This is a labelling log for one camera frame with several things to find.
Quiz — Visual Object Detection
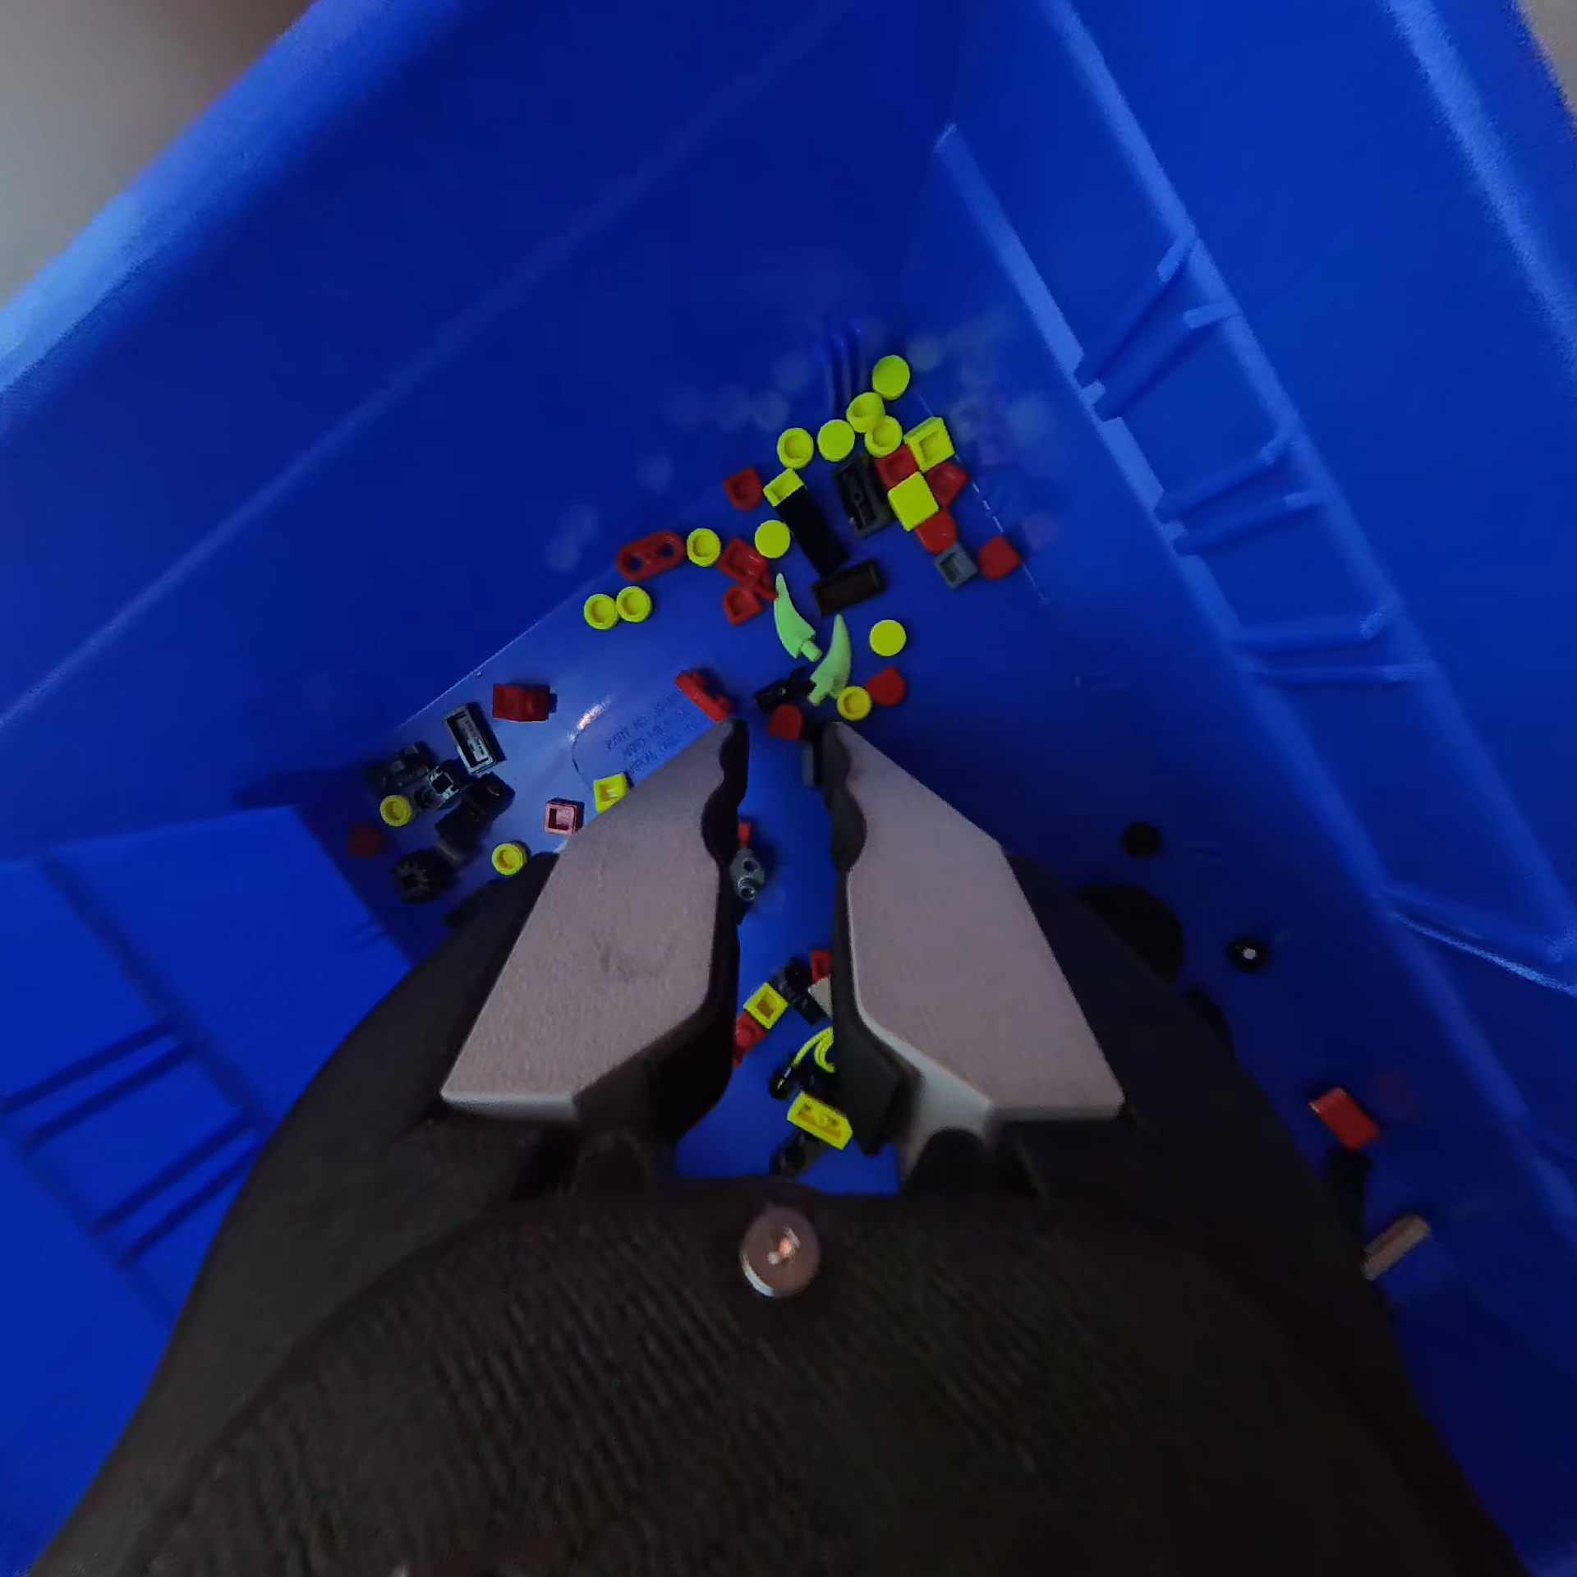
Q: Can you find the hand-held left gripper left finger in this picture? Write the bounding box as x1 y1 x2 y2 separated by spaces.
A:
439 718 753 1139

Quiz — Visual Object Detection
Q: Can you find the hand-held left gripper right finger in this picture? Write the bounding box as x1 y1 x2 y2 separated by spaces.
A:
819 721 1126 1178

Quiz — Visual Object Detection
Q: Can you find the pile of lego pieces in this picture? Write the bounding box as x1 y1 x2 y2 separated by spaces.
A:
346 350 1437 1282

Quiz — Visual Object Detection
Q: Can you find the blue plastic bin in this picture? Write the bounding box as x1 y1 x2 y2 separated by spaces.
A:
0 0 1577 1577

